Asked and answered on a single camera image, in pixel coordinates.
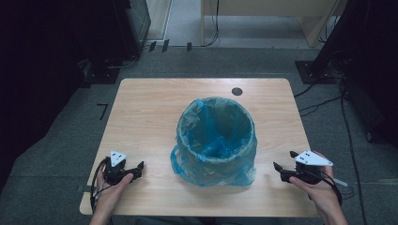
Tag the person's right hand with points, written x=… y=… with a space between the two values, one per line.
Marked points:
x=324 y=193

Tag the blue plastic bag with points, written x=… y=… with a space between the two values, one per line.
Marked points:
x=216 y=146

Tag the black curtain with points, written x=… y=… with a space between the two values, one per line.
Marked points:
x=369 y=47
x=40 y=62

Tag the light wooden desk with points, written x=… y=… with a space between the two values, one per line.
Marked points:
x=259 y=7

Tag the black tape strip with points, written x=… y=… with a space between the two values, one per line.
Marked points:
x=152 y=46
x=189 y=47
x=165 y=45

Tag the dark cabinet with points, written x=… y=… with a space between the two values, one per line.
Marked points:
x=139 y=22

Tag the black stand base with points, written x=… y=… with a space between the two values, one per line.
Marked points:
x=313 y=73
x=100 y=73

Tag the person's left hand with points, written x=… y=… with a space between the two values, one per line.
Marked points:
x=109 y=193

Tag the round dark table grommet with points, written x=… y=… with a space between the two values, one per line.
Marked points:
x=237 y=91

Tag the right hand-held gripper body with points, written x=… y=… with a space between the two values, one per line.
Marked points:
x=309 y=173

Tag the grey tape piece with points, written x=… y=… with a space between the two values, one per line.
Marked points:
x=84 y=188

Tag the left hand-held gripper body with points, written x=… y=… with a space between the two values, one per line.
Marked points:
x=114 y=170

